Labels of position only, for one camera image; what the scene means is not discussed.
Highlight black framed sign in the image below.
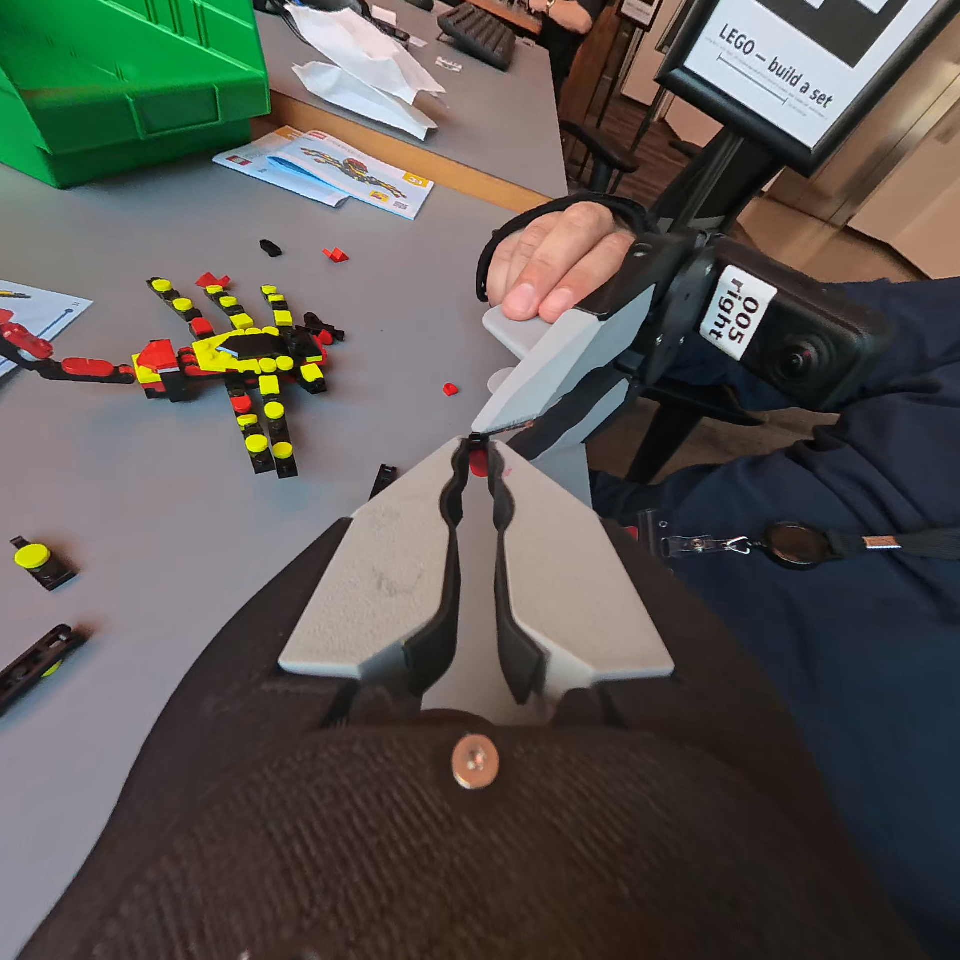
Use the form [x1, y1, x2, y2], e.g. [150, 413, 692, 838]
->
[654, 0, 960, 179]

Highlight person's navy jacket torso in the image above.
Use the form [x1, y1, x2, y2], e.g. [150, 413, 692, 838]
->
[588, 405, 960, 960]

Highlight person's right hand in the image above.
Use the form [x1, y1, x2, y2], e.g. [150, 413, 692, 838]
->
[486, 202, 639, 325]

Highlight open instruction booklet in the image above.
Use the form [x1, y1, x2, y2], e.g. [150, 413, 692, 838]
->
[0, 279, 94, 378]

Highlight black yellow lego spider model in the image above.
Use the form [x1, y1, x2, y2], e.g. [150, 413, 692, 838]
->
[0, 273, 348, 479]

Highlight white paper bag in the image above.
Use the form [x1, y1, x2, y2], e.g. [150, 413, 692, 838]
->
[291, 60, 440, 142]
[285, 3, 448, 106]

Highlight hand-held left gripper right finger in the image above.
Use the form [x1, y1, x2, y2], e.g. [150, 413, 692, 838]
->
[486, 438, 678, 723]

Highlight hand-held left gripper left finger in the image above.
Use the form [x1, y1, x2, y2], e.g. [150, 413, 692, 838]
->
[277, 437, 470, 706]

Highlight blue white instruction booklet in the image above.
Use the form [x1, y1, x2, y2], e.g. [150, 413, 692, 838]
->
[213, 144, 351, 209]

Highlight long black lego beam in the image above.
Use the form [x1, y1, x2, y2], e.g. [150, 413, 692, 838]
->
[0, 623, 90, 715]

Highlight black keyboard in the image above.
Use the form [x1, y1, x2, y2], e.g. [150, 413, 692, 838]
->
[437, 1, 520, 72]

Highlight black lego piece yellow stud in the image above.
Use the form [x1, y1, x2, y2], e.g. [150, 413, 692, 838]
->
[9, 535, 79, 592]

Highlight green plastic bin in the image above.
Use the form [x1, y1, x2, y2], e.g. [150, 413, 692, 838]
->
[0, 0, 272, 190]

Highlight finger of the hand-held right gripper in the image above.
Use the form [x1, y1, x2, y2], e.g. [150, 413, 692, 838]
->
[516, 377, 633, 464]
[471, 287, 659, 438]

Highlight person's right forearm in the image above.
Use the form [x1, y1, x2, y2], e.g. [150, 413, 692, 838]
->
[660, 276, 960, 451]

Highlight spider print instruction booklet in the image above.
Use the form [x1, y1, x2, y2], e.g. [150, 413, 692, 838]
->
[266, 126, 436, 222]

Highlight black and red lego piece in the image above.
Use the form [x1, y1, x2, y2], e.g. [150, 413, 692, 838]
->
[468, 432, 513, 482]

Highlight black office chair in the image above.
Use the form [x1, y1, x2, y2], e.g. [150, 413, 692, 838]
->
[558, 118, 640, 195]

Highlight black sign stand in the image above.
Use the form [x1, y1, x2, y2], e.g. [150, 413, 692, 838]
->
[622, 123, 785, 485]

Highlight badge reel with lanyard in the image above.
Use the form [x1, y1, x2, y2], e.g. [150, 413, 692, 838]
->
[637, 510, 960, 573]

